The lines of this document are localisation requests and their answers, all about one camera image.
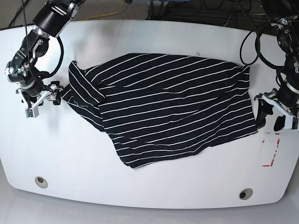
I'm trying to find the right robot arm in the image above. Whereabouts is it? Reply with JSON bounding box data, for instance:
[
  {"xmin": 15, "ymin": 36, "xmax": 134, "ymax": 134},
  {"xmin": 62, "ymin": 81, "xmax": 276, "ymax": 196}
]
[{"xmin": 5, "ymin": 0, "xmax": 85, "ymax": 118}]

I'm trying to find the table cable grommet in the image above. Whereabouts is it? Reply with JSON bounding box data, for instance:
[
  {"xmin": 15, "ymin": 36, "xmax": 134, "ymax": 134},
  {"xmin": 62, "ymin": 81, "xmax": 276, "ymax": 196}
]
[
  {"xmin": 35, "ymin": 176, "xmax": 48, "ymax": 189},
  {"xmin": 239, "ymin": 188, "xmax": 253, "ymax": 200}
]

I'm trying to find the yellow floor cable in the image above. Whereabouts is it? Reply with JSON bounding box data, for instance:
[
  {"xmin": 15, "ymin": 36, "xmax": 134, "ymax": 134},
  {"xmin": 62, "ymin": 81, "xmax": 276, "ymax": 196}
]
[{"xmin": 85, "ymin": 0, "xmax": 124, "ymax": 21}]

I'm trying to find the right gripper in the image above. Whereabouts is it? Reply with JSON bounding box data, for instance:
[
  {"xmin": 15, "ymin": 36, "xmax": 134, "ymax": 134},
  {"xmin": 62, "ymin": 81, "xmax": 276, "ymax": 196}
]
[{"xmin": 16, "ymin": 81, "xmax": 64, "ymax": 109}]

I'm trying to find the right table cable grommet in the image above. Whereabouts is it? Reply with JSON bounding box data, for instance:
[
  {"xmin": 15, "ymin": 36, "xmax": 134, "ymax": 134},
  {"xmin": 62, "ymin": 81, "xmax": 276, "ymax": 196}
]
[{"xmin": 239, "ymin": 188, "xmax": 253, "ymax": 200}]

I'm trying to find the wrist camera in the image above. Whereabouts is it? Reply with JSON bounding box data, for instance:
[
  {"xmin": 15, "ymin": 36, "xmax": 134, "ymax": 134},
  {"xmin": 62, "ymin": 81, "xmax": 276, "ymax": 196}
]
[
  {"xmin": 284, "ymin": 115, "xmax": 299, "ymax": 130},
  {"xmin": 25, "ymin": 107, "xmax": 39, "ymax": 118}
]

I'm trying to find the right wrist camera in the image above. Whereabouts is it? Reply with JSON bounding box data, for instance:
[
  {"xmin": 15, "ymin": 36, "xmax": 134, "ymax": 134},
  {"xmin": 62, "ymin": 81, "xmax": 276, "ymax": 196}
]
[{"xmin": 25, "ymin": 107, "xmax": 39, "ymax": 118}]

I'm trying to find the left table cable grommet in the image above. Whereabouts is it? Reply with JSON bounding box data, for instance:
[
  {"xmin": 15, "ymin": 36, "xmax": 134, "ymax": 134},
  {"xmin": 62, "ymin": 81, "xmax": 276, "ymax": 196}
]
[{"xmin": 35, "ymin": 176, "xmax": 48, "ymax": 189}]

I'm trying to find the black white striped t-shirt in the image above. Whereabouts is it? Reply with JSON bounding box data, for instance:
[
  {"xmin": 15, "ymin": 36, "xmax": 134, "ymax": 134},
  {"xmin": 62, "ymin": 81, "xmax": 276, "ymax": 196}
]
[{"xmin": 61, "ymin": 53, "xmax": 257, "ymax": 169}]

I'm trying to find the red tape rectangle marking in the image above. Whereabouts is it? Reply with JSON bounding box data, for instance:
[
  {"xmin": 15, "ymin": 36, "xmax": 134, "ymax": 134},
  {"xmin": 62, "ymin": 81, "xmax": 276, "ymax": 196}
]
[{"xmin": 259, "ymin": 132, "xmax": 281, "ymax": 167}]

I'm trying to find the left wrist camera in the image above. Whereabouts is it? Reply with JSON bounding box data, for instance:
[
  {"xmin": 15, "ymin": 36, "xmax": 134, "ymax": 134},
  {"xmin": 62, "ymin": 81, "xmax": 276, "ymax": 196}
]
[{"xmin": 284, "ymin": 115, "xmax": 299, "ymax": 130}]

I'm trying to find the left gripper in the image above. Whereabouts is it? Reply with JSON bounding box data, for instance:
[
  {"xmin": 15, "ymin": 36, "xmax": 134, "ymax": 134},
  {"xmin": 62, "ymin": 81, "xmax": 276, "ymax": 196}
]
[{"xmin": 254, "ymin": 90, "xmax": 299, "ymax": 131}]

